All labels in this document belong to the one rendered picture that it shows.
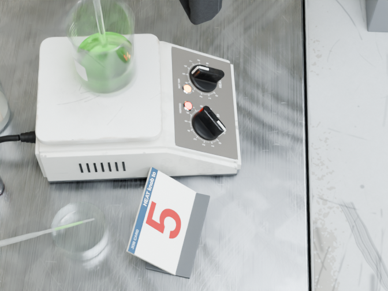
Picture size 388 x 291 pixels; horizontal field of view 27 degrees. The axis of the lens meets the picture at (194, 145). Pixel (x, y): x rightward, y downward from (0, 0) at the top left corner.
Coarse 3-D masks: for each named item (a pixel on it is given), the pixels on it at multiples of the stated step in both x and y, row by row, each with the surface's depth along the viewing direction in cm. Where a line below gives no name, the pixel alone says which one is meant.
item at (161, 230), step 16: (160, 176) 80; (160, 192) 79; (176, 192) 81; (160, 208) 79; (176, 208) 80; (144, 224) 77; (160, 224) 78; (176, 224) 80; (144, 240) 77; (160, 240) 78; (176, 240) 79; (160, 256) 77
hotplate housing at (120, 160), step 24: (168, 48) 83; (168, 72) 81; (168, 96) 80; (168, 120) 79; (72, 144) 77; (96, 144) 77; (120, 144) 77; (144, 144) 77; (168, 144) 78; (48, 168) 79; (72, 168) 79; (96, 168) 80; (120, 168) 80; (144, 168) 80; (168, 168) 80; (192, 168) 81; (216, 168) 81; (240, 168) 82
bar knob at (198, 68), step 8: (200, 64) 84; (192, 72) 82; (200, 72) 81; (208, 72) 82; (216, 72) 82; (192, 80) 82; (200, 80) 83; (208, 80) 83; (216, 80) 83; (200, 88) 82; (208, 88) 83
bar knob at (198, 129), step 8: (200, 112) 80; (208, 112) 79; (192, 120) 80; (200, 120) 80; (208, 120) 80; (216, 120) 79; (200, 128) 80; (208, 128) 80; (216, 128) 79; (224, 128) 79; (200, 136) 80; (208, 136) 80; (216, 136) 80
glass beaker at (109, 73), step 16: (80, 0) 73; (112, 0) 74; (80, 16) 74; (112, 16) 76; (128, 16) 74; (80, 32) 76; (96, 32) 78; (128, 32) 76; (80, 48) 71; (128, 48) 73; (80, 64) 74; (96, 64) 72; (112, 64) 73; (128, 64) 75; (80, 80) 77; (96, 80) 75; (112, 80) 75; (128, 80) 77; (112, 96) 78
